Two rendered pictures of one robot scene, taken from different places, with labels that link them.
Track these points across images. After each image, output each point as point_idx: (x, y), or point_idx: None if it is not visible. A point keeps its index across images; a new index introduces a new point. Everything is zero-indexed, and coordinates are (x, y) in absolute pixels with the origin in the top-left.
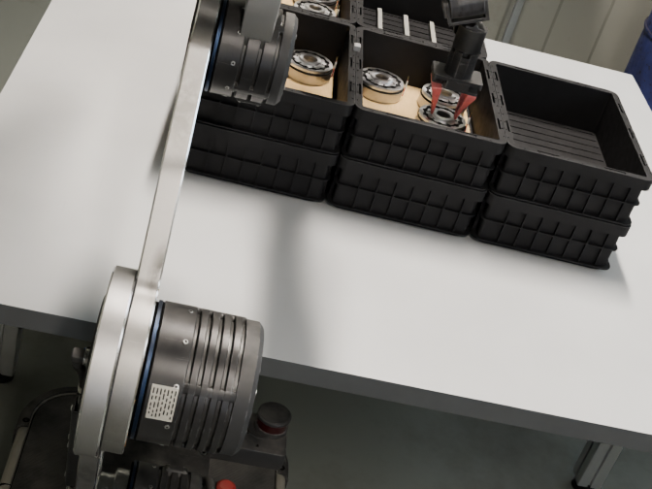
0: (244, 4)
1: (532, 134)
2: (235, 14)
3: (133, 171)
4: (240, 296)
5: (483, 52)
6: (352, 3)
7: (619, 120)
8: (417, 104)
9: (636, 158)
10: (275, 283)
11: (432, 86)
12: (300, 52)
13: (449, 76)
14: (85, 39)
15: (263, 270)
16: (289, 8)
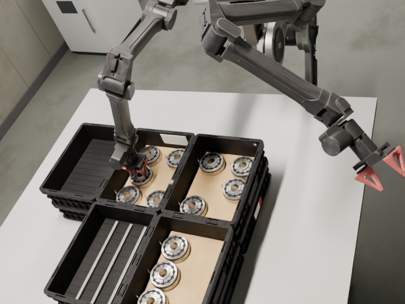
0: (260, 30)
1: (91, 190)
2: (265, 27)
3: (291, 172)
4: (258, 114)
5: (92, 205)
6: (148, 239)
7: (56, 169)
8: (141, 198)
9: (75, 139)
10: (244, 122)
11: (147, 159)
12: (194, 212)
13: (138, 155)
14: (314, 294)
15: (246, 128)
16: (194, 217)
